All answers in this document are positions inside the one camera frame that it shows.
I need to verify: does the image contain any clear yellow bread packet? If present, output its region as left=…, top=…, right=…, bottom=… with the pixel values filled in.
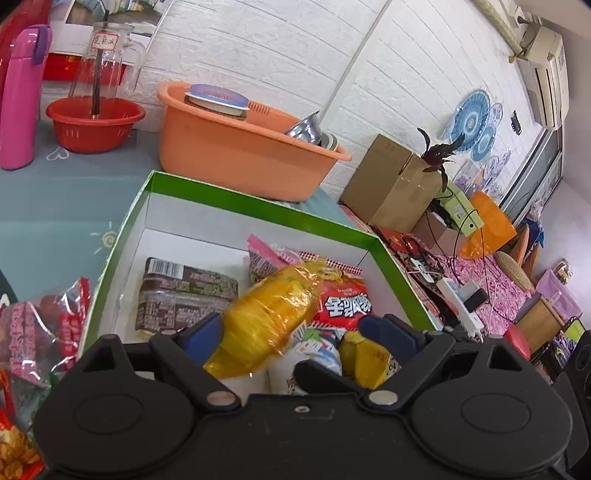
left=203, top=260, right=326, bottom=380

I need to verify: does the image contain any red puffed snack packet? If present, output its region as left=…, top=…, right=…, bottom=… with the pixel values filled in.
left=314, top=270, right=372, bottom=330

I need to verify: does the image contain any pink snack packet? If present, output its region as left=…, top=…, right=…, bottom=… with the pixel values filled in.
left=246, top=234, right=305, bottom=284

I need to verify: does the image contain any brown label snack packet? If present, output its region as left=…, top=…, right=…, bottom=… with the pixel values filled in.
left=135, top=257, right=239, bottom=335

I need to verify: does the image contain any pile of red packets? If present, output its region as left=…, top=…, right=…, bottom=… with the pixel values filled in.
left=376, top=226, right=437, bottom=268

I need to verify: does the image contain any red dates packet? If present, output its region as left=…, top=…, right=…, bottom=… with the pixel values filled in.
left=0, top=277, right=92, bottom=388

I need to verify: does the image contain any blue lidded container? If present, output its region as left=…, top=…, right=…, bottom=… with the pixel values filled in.
left=184, top=84, right=251, bottom=121

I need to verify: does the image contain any pink bottle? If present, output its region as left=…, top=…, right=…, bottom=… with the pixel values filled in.
left=0, top=25, right=52, bottom=169

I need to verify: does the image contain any orange plastic basin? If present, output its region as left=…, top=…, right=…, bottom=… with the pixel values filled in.
left=157, top=82, right=352, bottom=203

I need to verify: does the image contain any yellow snack packet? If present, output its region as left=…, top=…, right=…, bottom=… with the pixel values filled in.
left=339, top=330, right=398, bottom=391

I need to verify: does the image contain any metal bowl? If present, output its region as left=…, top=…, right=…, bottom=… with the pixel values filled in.
left=284, top=111, right=324, bottom=146

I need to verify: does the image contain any woven straw cushion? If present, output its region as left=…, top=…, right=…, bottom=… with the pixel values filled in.
left=496, top=251, right=535, bottom=291

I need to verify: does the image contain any purple storage bag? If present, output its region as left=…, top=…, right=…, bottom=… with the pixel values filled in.
left=536, top=270, right=583, bottom=319

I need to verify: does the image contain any glass pitcher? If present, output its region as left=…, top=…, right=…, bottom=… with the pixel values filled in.
left=68, top=21, right=144, bottom=100

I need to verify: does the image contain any white power strip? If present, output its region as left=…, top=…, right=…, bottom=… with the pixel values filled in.
left=436, top=277, right=485, bottom=342

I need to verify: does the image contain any air conditioner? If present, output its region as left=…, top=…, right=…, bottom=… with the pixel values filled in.
left=517, top=14, right=570, bottom=130

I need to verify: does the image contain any red thermos jug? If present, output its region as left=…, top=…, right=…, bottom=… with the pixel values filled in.
left=0, top=0, right=52, bottom=93

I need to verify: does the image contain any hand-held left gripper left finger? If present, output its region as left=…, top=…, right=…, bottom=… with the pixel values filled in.
left=82, top=313, right=242, bottom=411

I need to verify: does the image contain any medium blue paper fan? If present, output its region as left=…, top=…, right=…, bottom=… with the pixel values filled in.
left=470, top=124, right=498, bottom=162

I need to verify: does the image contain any dark purple plant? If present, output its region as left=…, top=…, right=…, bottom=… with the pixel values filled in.
left=417, top=128, right=465, bottom=195

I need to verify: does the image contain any green cardboard box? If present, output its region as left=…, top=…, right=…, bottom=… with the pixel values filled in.
left=78, top=170, right=445, bottom=395

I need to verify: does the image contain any red plastic basket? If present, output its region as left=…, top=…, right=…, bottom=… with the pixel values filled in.
left=46, top=96, right=146, bottom=154

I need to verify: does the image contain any wall calendar poster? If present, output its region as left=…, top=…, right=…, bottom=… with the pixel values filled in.
left=44, top=0, right=174, bottom=86

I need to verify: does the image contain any white snack packet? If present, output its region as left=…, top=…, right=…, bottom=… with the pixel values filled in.
left=268, top=323, right=345, bottom=395

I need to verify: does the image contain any white wall conduit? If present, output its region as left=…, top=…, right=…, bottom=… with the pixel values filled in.
left=318, top=0, right=393, bottom=123

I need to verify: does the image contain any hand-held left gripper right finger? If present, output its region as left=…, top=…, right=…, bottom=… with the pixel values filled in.
left=359, top=315, right=522, bottom=411

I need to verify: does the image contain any wooden box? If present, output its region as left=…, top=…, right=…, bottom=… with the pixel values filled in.
left=515, top=293, right=566, bottom=354

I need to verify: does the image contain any small cardboard box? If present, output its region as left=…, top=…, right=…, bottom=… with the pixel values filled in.
left=411, top=210, right=467, bottom=257

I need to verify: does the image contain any red stool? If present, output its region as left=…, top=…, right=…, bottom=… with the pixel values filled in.
left=503, top=323, right=532, bottom=361

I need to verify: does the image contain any orange plastic bag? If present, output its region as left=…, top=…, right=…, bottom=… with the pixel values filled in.
left=457, top=191, right=518, bottom=261

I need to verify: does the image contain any large cardboard box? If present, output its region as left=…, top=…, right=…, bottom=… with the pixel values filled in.
left=339, top=134, right=444, bottom=234

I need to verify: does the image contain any light green box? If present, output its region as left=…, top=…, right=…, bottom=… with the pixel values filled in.
left=434, top=182, right=485, bottom=238

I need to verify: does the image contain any red chips packet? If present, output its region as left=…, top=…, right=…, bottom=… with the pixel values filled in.
left=0, top=369, right=47, bottom=480

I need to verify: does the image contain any large blue paper fan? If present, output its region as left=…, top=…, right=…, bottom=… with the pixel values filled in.
left=450, top=89, right=491, bottom=141

